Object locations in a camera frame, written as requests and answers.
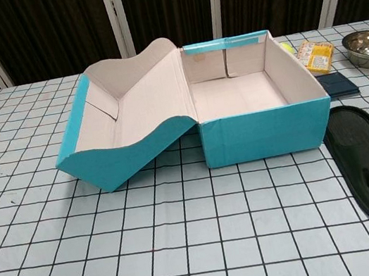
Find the white black checked tablecloth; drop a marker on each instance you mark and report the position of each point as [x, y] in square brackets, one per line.
[154, 250]

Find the yellow snack packet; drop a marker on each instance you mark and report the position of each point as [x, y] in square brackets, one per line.
[316, 55]

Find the dark pleated backdrop curtain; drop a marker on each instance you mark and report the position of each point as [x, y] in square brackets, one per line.
[43, 27]

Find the yellow-green tennis ball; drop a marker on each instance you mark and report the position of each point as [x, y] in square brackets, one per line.
[287, 48]

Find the light blue cardboard shoe box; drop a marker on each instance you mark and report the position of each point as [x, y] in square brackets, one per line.
[152, 115]

